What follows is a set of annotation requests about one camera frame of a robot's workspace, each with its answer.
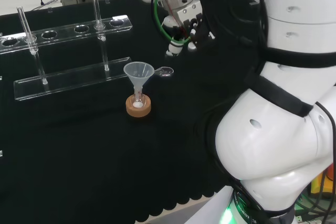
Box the clear round-bottom glass flask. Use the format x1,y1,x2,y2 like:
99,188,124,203
132,87,146,109

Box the clear plastic funnel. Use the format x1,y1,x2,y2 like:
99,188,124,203
123,61,175,99

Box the black cloth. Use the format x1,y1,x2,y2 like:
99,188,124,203
0,0,266,224

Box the clear acrylic funnel stand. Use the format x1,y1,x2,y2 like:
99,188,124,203
0,0,133,102

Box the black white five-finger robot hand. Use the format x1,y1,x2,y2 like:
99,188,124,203
161,0,216,57

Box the yellow stop button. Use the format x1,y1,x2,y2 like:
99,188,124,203
311,165,336,199

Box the cork ring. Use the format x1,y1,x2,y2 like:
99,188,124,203
125,94,152,118

